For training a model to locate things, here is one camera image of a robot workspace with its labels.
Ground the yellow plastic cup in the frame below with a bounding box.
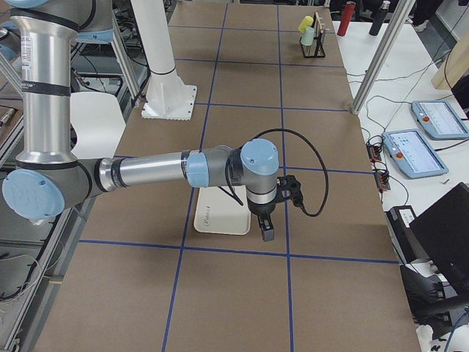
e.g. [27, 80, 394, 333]
[298, 15, 314, 33]

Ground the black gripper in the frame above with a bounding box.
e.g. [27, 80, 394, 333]
[248, 200, 276, 242]

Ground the black wire cup rack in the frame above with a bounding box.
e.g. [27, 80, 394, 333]
[299, 12, 326, 59]

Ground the black laptop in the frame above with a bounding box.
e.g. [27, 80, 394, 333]
[410, 182, 468, 295]

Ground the black bottle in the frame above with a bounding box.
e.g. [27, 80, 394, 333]
[369, 0, 391, 36]

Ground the aluminium frame post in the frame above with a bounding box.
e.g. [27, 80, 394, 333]
[350, 0, 416, 115]

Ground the blue teach pendant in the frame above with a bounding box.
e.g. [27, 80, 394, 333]
[411, 100, 468, 140]
[382, 129, 449, 179]

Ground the cream rabbit tray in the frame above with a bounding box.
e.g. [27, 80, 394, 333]
[193, 186, 251, 235]

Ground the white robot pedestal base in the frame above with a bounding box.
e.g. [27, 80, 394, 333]
[131, 0, 197, 121]

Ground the far blue teach pendant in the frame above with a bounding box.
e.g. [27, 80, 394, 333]
[411, 100, 468, 140]

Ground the green plastic cup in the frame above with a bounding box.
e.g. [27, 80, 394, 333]
[300, 26, 315, 47]

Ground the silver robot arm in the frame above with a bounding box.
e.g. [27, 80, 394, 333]
[2, 1, 280, 241]

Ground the near blue teach pendant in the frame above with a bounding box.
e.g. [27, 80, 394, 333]
[382, 129, 449, 179]

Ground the red bottle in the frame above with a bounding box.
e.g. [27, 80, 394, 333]
[337, 1, 356, 37]

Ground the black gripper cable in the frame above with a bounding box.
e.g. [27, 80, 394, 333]
[224, 128, 330, 217]

